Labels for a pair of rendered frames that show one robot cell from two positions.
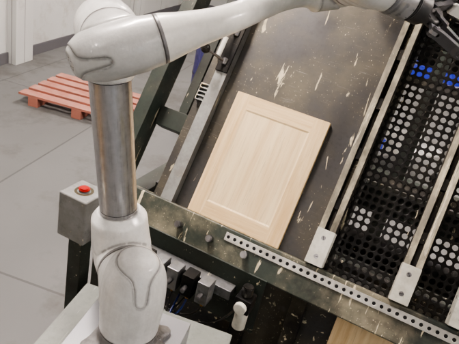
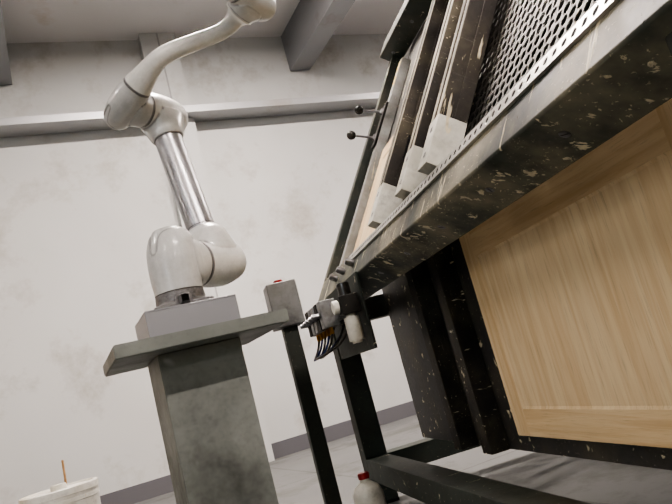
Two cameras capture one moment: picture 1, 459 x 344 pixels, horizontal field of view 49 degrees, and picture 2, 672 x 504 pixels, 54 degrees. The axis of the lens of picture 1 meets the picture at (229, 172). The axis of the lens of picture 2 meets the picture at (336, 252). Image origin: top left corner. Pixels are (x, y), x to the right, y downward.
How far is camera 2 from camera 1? 2.27 m
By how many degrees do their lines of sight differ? 65
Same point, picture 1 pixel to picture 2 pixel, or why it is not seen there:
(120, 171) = (179, 191)
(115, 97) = (161, 143)
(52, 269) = not seen: hidden behind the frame
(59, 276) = not seen: hidden behind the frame
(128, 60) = (113, 100)
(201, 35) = (141, 67)
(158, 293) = (166, 242)
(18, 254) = not seen: hidden behind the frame
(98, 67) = (108, 113)
